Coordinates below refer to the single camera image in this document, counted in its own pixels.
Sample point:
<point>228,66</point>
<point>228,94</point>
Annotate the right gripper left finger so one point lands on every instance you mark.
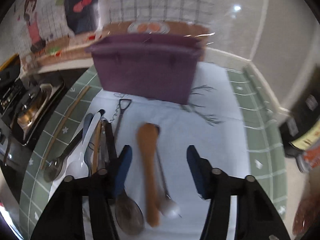
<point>123,165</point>

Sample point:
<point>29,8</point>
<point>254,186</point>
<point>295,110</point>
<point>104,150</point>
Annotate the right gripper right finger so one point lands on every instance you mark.
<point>201,171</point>

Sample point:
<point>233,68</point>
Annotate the brown wooden spoon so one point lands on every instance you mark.
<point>147,139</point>

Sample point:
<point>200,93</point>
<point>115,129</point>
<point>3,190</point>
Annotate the white plastic spoon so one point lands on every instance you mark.
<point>78,167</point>

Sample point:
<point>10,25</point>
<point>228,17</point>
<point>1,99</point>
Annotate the small white-tipped metal spoon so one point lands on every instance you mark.
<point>167,206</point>

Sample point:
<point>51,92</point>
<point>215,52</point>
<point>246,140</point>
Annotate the large steel spoon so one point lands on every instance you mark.
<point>128,215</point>

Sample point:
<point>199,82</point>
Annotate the green tiled mat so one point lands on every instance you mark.
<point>264,144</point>

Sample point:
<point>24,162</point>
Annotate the purple plastic utensil holder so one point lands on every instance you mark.
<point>154,66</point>

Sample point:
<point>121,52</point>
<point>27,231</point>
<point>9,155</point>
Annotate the dark soy sauce bottle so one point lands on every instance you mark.
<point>305,112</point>

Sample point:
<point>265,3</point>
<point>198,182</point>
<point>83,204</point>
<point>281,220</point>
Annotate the red orange-capped bottle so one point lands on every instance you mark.
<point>306,160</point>

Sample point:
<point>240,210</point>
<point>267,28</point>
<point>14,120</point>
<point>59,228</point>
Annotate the gas stove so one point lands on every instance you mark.
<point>24,103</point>

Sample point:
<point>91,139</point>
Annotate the black-handled steel spoon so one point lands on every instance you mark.
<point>54,168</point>

